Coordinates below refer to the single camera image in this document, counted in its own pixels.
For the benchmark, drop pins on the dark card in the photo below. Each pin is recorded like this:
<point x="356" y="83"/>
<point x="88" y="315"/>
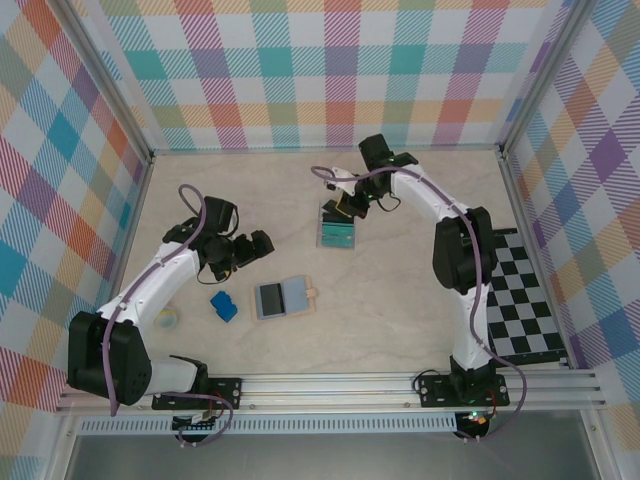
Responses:
<point x="270" y="300"/>
<point x="340" y="217"/>

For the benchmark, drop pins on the teal card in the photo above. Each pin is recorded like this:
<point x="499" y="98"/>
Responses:
<point x="337" y="235"/>

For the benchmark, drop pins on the beige leather card holder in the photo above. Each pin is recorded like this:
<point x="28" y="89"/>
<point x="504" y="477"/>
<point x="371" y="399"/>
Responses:
<point x="295" y="295"/>

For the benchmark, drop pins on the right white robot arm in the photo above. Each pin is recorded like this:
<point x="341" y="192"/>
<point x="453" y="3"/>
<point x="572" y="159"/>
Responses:
<point x="470" y="330"/>

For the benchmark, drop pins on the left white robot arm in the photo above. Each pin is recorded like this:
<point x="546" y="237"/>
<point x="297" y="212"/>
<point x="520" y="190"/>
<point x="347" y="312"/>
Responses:
<point x="150" y="290"/>

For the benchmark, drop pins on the blue toy block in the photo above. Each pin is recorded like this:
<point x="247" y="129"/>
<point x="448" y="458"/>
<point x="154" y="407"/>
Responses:
<point x="223" y="306"/>

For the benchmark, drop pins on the small electronics board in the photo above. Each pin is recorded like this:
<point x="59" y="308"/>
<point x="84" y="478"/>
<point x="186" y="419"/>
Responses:
<point x="477" y="419"/>
<point x="197" y="424"/>

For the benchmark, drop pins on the black and grey checkerboard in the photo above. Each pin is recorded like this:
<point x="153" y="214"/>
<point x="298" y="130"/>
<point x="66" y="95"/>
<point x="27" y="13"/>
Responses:
<point x="525" y="300"/>

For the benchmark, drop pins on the aluminium back rail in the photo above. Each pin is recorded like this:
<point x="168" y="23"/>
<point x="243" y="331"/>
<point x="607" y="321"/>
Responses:
<point x="325" y="150"/>

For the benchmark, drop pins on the aluminium side rail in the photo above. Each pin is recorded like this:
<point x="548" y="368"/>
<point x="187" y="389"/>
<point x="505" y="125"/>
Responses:
<point x="138" y="200"/>
<point x="517" y="200"/>

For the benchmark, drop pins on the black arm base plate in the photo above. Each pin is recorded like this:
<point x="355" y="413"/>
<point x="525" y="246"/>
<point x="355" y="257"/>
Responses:
<point x="225" y="392"/>
<point x="435" y="390"/>

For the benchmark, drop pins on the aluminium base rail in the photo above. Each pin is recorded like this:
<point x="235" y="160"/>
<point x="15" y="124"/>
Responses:
<point x="325" y="392"/>

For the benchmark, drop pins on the aluminium frame post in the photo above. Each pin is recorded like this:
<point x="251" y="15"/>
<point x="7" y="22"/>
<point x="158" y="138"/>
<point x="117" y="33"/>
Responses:
<point x="540" y="75"/>
<point x="117" y="85"/>

